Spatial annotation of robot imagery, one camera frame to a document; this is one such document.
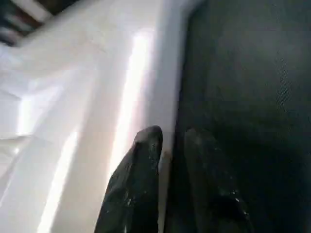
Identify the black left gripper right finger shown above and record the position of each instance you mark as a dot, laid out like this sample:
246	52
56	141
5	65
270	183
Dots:
209	189

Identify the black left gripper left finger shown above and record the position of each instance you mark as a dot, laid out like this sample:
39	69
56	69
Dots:
136	189

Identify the white plastic table top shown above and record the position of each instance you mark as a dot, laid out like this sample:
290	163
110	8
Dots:
87	97

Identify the black plastic mat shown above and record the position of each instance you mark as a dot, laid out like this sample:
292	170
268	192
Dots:
252	97

